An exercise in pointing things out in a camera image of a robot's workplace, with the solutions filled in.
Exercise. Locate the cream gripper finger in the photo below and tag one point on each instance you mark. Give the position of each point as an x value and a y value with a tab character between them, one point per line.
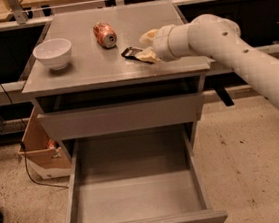
148	55
148	37

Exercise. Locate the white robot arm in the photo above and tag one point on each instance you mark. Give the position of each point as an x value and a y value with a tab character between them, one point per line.
219	39

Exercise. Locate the grey open middle drawer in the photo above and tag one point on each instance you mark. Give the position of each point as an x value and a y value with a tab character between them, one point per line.
147	176

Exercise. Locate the orange soda can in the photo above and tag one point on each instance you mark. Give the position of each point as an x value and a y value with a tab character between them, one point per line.
105	34

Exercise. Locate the black rxbar chocolate wrapper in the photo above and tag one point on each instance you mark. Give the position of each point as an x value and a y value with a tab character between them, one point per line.
131	54

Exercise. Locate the grey drawer cabinet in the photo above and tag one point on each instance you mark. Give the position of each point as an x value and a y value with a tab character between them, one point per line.
97	76

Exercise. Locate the white ceramic bowl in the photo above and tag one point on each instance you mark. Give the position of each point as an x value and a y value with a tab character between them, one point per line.
54	53

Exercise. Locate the grey top drawer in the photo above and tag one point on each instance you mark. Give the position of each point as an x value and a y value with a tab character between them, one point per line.
115	118

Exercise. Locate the cardboard box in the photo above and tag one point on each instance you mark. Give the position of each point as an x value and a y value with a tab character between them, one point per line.
45	156

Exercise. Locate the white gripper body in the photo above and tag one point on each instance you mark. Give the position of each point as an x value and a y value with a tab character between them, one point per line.
161	44

